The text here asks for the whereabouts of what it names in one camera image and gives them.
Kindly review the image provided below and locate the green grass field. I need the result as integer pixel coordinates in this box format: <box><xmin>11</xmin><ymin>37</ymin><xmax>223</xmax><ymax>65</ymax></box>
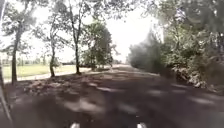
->
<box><xmin>1</xmin><ymin>64</ymin><xmax>84</xmax><ymax>80</ymax></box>

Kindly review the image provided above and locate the pale side path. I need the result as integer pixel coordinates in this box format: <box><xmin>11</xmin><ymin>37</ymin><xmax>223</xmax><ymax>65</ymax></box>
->
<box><xmin>3</xmin><ymin>67</ymin><xmax>93</xmax><ymax>84</ymax></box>

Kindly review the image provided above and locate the robot's own part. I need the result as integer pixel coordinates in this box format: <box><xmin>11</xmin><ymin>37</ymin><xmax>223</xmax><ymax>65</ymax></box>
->
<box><xmin>69</xmin><ymin>122</ymin><xmax>81</xmax><ymax>128</ymax></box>
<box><xmin>136</xmin><ymin>122</ymin><xmax>148</xmax><ymax>128</ymax></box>

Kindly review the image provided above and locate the wood of trees and bushes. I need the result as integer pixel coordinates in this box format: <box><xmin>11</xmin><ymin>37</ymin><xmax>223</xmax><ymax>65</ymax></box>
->
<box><xmin>126</xmin><ymin>0</ymin><xmax>224</xmax><ymax>93</ymax></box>

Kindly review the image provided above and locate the dark dirt path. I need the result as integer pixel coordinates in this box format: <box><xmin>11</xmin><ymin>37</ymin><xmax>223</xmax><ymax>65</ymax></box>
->
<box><xmin>0</xmin><ymin>64</ymin><xmax>224</xmax><ymax>128</ymax></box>

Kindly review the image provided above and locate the row of trees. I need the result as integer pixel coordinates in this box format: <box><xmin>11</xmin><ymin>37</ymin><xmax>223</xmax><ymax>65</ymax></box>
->
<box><xmin>0</xmin><ymin>0</ymin><xmax>118</xmax><ymax>86</ymax></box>

